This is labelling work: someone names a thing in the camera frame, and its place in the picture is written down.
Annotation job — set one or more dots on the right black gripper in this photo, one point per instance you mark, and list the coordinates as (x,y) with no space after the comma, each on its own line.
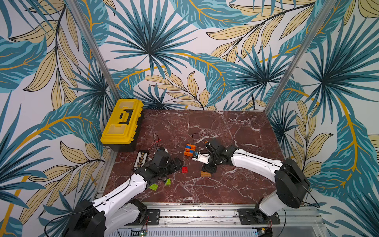
(209,159)

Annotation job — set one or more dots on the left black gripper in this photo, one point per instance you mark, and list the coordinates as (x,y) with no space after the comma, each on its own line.
(173,168)

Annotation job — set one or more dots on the orange lego brick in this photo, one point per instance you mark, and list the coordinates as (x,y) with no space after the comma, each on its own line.
(189,153)
(190,146)

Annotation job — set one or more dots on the amber transparent lego brick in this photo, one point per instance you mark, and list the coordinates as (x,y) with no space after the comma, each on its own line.
(205,174)

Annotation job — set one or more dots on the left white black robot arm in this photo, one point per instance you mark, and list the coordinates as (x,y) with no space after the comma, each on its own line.
(103,216)

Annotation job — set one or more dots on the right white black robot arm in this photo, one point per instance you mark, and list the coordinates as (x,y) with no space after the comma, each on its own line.
(290,181)

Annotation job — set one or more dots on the lime green lego brick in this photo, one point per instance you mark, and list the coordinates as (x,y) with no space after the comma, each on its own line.
(154,187)

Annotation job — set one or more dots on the yellow black toolbox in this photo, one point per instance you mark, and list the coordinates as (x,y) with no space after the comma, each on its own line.
(123,126)

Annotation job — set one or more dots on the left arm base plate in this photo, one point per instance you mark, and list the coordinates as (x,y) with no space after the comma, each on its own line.
(149,216)

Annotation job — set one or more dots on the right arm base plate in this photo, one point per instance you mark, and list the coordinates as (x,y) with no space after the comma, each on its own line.
(249,216)

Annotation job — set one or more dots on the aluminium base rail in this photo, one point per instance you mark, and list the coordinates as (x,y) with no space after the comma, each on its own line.
(220,220)

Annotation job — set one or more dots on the left aluminium corner post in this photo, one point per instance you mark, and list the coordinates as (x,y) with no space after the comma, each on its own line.
(88,35)

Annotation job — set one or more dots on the aluminium corner post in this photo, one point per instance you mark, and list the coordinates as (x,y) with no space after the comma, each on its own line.
(309,37)
(88,35)

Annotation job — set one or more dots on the right aluminium corner post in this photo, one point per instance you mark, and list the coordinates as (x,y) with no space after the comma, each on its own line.
(309,37)

